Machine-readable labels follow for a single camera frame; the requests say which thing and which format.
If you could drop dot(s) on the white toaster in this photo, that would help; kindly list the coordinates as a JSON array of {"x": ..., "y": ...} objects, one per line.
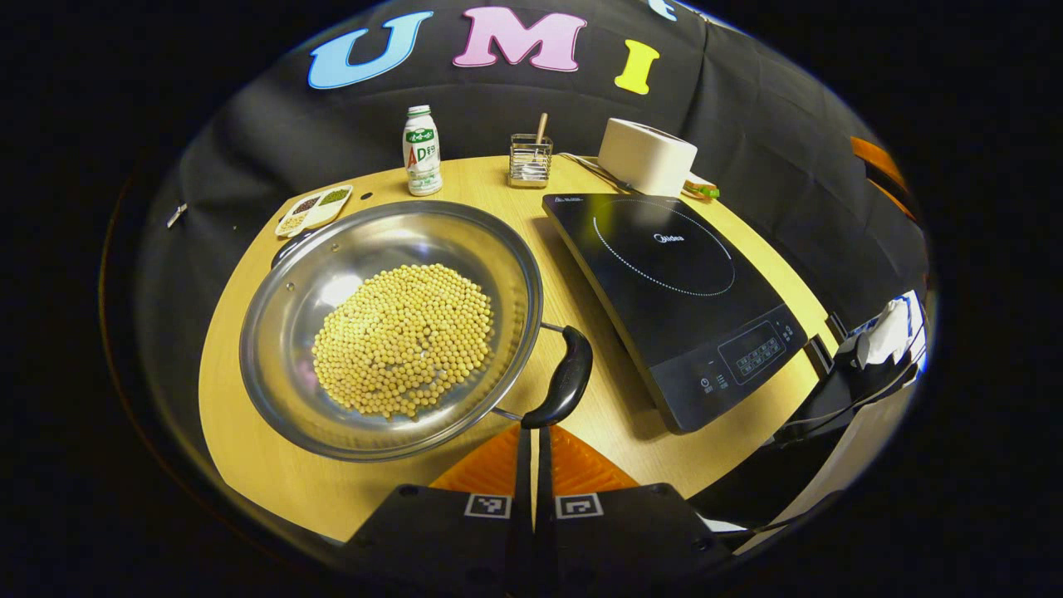
[{"x": 644, "y": 158}]

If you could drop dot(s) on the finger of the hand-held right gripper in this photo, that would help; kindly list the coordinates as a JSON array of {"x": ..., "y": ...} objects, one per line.
[
  {"x": 895, "y": 199},
  {"x": 879, "y": 162}
]

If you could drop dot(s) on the toy sandwich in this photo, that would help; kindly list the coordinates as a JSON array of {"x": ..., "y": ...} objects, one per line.
[{"x": 702, "y": 189}]

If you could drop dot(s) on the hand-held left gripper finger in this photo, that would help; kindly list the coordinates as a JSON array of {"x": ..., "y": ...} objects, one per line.
[
  {"x": 544, "y": 498},
  {"x": 523, "y": 498}
]

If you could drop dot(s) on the white blue cloth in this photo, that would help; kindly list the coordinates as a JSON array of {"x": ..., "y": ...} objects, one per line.
[{"x": 897, "y": 328}]

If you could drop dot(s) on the black induction cooktop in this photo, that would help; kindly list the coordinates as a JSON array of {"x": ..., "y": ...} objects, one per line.
[{"x": 664, "y": 332}]

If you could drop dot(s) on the white divided bean dish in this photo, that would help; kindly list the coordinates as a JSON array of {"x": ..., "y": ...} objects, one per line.
[{"x": 314, "y": 212}]

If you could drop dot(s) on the black and white mounted device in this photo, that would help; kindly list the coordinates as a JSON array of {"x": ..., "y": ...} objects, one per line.
[{"x": 851, "y": 353}]

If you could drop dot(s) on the white drink bottle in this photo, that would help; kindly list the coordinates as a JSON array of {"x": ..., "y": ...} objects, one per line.
[{"x": 422, "y": 158}]

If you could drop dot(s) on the black backdrop cloth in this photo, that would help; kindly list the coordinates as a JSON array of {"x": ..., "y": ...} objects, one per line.
[{"x": 498, "y": 108}]

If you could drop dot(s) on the pile of soybeans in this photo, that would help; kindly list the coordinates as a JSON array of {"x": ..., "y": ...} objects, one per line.
[{"x": 407, "y": 340}]

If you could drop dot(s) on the silver cloth clip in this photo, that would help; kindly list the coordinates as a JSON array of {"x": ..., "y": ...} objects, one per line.
[{"x": 176, "y": 215}]

